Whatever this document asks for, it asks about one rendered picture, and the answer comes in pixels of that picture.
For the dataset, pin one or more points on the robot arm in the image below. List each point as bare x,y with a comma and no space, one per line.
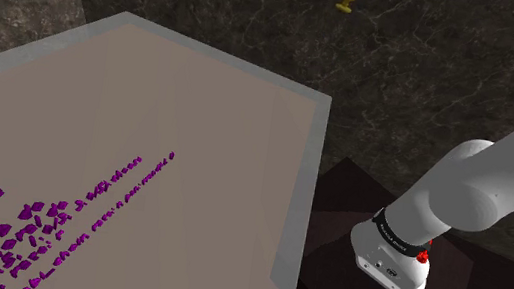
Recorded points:
472,195

